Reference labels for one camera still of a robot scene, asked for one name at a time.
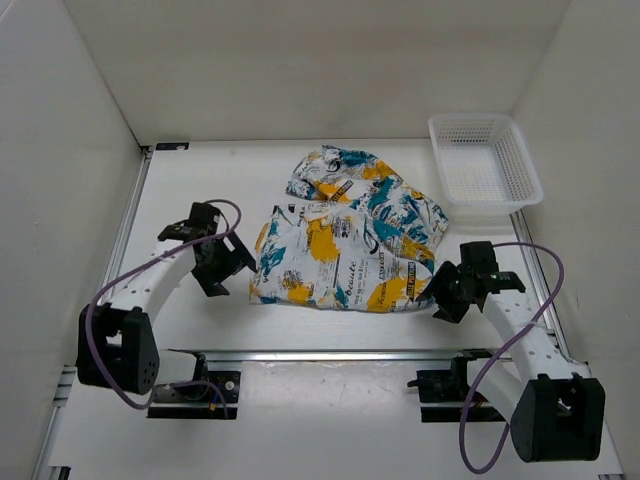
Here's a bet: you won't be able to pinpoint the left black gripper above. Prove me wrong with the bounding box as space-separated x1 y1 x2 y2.
192 229 256 297

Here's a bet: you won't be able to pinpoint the aluminium frame rail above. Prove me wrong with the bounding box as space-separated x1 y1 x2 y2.
48 139 622 479

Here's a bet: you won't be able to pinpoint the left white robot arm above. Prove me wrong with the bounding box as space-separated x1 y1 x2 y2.
76 199 256 404

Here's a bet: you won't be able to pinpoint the white yellow teal printed shorts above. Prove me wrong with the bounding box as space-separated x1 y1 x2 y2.
249 145 449 313

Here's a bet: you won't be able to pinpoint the white perforated plastic basket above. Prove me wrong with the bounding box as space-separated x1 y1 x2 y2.
428 113 544 220

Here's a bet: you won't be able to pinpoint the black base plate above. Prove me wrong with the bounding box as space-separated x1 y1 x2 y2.
407 370 505 424
147 364 242 421

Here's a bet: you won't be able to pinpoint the small black label tag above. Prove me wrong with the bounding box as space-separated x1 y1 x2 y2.
155 142 190 151

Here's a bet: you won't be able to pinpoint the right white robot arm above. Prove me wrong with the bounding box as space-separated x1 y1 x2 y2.
409 241 606 463

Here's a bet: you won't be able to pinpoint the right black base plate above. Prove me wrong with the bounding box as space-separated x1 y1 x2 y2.
407 370 505 424

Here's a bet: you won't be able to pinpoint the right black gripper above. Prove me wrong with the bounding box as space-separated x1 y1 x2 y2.
415 260 474 324

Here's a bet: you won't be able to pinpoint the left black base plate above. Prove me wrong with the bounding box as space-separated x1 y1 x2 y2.
147 364 242 421

